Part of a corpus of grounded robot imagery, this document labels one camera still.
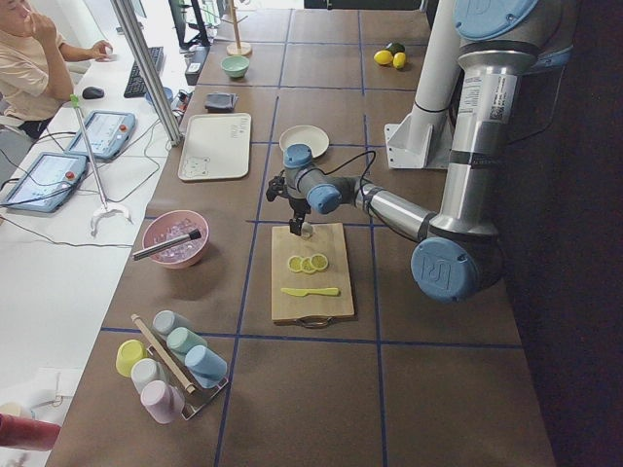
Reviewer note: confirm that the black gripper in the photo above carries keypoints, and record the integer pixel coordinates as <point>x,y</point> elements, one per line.
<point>298,206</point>

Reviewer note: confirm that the white bun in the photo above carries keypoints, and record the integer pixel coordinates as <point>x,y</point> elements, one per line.
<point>306,230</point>

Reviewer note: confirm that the white round plate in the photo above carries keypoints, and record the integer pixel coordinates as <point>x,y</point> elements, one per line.
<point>312,136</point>

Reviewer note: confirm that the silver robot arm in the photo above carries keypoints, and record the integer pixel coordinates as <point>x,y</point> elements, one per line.
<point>477,55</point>

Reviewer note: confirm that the cream bear tray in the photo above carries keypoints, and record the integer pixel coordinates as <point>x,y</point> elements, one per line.
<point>216,147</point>

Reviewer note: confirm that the lemon slice middle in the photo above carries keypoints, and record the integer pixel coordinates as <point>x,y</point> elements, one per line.
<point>307,266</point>

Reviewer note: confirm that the bamboo cutting board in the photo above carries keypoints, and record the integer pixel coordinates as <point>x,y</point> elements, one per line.
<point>310,276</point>

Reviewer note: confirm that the yellow plastic knife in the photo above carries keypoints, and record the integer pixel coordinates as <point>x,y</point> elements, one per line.
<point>303,292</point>

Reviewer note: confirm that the pink bowl with ice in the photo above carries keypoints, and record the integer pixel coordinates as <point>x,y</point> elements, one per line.
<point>173,224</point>

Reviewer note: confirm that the folded grey cloth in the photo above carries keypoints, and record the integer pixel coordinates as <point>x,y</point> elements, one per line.
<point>220,102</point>

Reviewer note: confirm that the pale grey cup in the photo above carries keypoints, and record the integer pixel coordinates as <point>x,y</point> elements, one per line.
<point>165,321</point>

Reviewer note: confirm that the mint green cup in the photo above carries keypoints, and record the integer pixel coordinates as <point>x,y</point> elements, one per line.
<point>181,340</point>

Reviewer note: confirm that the mint green bowl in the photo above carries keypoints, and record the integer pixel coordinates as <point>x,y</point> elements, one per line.
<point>235,66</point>

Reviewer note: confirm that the light blue cup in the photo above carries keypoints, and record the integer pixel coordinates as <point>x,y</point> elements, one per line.
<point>207,367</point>

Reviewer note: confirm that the wooden mug stand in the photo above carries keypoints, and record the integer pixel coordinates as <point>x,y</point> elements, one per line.
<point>238,46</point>

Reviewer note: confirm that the yellow lemon left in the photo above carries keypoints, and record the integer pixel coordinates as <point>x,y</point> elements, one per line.
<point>383,57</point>

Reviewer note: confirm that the yellow lemon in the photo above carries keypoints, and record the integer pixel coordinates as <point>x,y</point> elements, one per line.
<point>399,60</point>
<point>383,57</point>

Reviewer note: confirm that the black box white label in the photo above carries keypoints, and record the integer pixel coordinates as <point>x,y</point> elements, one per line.
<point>195,60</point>

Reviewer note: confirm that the yellow lemon right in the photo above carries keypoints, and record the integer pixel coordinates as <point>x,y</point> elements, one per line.
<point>399,60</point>

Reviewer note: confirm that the green avocado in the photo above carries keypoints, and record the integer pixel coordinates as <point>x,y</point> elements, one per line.
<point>395,48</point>

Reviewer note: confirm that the yellow cup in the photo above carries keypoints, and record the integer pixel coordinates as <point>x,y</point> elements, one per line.
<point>128,354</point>

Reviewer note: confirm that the teach pendant far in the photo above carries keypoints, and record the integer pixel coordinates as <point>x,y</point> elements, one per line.
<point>108,132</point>

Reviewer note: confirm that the teach pendant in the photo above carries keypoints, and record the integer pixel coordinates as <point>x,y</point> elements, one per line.
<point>108,132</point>
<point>48,183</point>

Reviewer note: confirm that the grey white cup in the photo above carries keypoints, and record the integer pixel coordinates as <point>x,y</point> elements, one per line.
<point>145,371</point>

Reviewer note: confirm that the pink cup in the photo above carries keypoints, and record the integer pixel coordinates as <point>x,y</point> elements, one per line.
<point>162,401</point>

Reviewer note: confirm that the computer mouse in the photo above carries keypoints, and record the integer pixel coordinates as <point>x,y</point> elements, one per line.
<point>90,93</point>

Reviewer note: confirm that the teach pendant near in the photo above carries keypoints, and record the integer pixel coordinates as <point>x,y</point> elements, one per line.
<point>48,183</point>

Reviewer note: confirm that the seated person beige shirt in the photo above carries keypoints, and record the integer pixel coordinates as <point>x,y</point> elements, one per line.
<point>35,81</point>

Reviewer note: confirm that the red bottle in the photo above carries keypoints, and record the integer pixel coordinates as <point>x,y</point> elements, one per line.
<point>29,434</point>

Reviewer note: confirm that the metal cutting board handle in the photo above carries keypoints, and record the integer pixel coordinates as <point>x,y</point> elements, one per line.
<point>314,322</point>

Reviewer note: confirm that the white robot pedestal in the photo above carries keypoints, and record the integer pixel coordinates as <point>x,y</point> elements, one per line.
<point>423,140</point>

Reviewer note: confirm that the white wire cup rack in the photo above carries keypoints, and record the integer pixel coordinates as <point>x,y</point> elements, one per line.
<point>195,396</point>

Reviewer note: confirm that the metal rod green handle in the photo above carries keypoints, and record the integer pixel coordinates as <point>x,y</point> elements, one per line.
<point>107,207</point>

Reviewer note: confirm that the aluminium frame post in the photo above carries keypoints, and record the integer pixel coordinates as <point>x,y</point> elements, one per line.
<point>137,44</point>

